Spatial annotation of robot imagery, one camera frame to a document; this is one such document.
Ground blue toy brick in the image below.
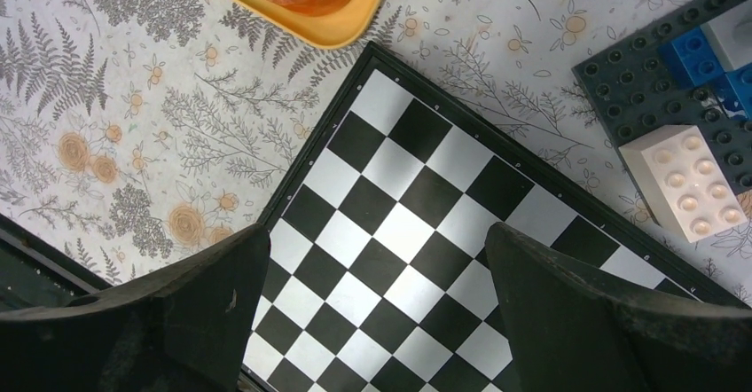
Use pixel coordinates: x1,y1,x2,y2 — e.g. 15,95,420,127
711,64,751,120
658,27,725,89

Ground yellow plastic tray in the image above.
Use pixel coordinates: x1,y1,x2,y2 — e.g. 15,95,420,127
220,0,382,50

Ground dark grey toy brick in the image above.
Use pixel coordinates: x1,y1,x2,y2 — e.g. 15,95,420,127
573,0,751,194

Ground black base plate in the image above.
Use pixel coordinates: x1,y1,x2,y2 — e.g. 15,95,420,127
1,216,110,312

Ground black white chessboard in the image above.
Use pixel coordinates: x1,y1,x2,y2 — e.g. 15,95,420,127
243,43,739,391

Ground floral tablecloth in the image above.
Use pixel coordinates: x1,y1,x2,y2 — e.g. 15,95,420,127
1,0,751,302

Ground light grey toy brick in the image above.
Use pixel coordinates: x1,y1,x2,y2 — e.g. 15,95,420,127
701,0,751,72

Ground white toy brick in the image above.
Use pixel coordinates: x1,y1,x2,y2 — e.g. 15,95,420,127
619,125,748,243

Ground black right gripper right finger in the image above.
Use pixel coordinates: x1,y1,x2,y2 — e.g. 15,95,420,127
485,222,751,391

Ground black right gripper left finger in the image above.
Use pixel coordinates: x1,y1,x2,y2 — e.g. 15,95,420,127
1,223,271,391

